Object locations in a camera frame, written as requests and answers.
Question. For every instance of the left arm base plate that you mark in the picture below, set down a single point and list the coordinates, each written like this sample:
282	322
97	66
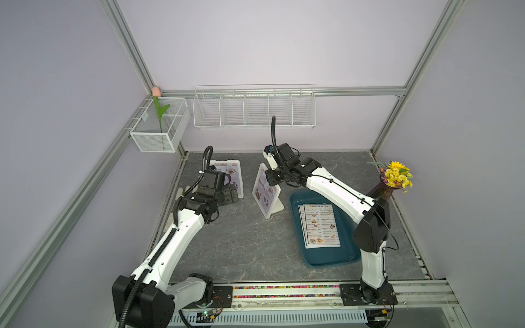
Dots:
220	297

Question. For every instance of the white green work glove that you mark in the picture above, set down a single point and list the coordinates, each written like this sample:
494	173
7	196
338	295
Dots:
178	194

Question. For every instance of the pink artificial tulip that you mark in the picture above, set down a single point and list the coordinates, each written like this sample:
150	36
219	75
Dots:
161	109

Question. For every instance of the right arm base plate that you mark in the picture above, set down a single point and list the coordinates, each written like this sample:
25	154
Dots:
362	294

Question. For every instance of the yellow flower bouquet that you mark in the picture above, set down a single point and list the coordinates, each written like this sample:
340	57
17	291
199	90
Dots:
395	174

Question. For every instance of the dim sum menu sheet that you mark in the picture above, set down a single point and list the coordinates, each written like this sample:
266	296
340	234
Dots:
319	227

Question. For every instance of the white mesh wall basket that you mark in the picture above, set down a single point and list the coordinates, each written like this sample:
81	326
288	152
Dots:
146	133

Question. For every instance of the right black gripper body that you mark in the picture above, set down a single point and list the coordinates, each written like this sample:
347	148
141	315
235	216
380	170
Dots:
279	175

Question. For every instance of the teal plastic tray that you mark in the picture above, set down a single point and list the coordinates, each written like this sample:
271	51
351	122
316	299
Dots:
347	253

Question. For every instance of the red special menu sheet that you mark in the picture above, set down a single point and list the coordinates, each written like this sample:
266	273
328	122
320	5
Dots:
263	193

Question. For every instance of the dark purple vase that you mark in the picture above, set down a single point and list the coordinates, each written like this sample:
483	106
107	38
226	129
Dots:
381	191

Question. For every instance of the white ventilation grille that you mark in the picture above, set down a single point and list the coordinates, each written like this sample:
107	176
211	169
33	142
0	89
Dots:
287	318

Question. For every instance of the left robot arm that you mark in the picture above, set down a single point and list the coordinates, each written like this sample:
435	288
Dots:
143	299

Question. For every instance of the white wire wall shelf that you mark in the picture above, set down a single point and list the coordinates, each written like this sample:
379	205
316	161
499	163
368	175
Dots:
254	106

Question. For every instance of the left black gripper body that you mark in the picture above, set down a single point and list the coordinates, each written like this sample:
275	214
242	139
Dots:
224	197

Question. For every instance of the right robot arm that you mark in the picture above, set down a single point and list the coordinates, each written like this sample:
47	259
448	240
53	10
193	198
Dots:
371	216

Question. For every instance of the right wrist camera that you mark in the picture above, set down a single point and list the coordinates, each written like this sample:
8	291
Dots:
268	153

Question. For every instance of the white menu holder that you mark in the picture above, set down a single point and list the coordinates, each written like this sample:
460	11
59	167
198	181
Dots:
229	176
277	205

